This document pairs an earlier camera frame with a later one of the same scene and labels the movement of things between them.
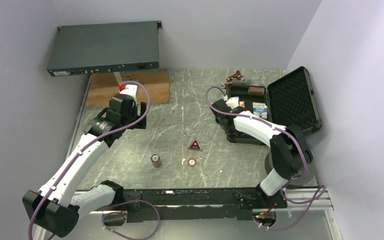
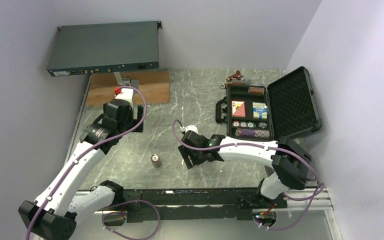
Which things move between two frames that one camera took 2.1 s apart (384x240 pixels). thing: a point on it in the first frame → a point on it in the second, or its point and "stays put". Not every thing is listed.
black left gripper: x=142 y=108 stays put
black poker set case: x=289 y=100 stays put
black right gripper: x=230 y=132 → x=194 y=160
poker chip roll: x=256 y=90 stays put
